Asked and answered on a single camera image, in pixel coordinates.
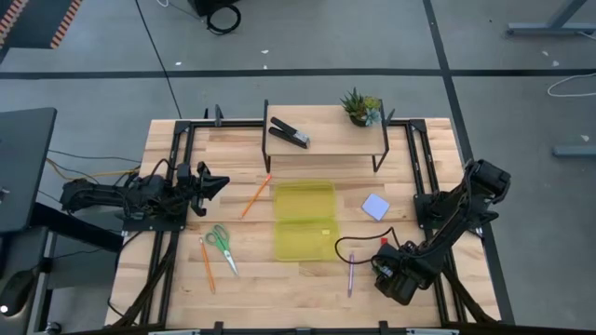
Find coiled black floor cable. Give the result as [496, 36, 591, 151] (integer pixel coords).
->
[206, 3, 242, 36]

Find black computer mouse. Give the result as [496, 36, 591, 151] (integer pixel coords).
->
[0, 268, 36, 317]

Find translucent yellow pencil case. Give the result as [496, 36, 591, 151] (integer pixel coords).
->
[273, 180, 340, 262]

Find hazard striped floor mat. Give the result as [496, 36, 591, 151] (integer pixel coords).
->
[0, 0, 84, 50]

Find orange pencil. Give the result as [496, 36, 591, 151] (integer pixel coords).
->
[239, 173, 273, 220]
[198, 236, 217, 295]

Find green handled scissors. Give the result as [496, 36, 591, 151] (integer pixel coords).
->
[204, 223, 240, 276]

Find dark grey desk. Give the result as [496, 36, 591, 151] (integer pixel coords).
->
[0, 107, 58, 234]

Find grey metal foot bar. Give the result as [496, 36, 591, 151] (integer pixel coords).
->
[552, 145, 596, 158]

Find purple pen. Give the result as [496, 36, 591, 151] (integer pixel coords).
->
[346, 251, 356, 299]

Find black aluminium rig frame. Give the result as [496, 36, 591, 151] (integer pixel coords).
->
[104, 104, 518, 335]

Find black stapler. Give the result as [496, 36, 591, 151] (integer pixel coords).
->
[268, 115, 312, 151]

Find white floor cable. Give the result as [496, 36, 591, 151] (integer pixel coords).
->
[547, 72, 596, 99]

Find potted succulent plant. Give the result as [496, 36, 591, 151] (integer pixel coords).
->
[339, 87, 384, 128]

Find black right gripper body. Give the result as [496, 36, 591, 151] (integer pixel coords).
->
[374, 242, 423, 306]

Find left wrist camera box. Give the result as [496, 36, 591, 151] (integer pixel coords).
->
[175, 162, 193, 187]

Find small wooden riser shelf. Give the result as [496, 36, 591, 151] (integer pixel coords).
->
[261, 99, 396, 174]

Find black equipment box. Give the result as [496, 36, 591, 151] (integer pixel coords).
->
[188, 0, 238, 18]

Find yellow floor cable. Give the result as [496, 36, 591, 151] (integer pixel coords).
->
[45, 156, 142, 181]

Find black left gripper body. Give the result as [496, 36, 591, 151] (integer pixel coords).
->
[183, 161, 210, 218]

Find lavender sticky note pad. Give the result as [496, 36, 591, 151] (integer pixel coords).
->
[360, 193, 392, 222]

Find black cable bundle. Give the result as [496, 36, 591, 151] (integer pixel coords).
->
[109, 222, 181, 327]
[441, 264, 494, 325]

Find grey metal table base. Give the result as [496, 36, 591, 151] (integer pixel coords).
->
[506, 0, 596, 37]

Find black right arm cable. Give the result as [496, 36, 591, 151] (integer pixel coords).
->
[333, 226, 401, 265]

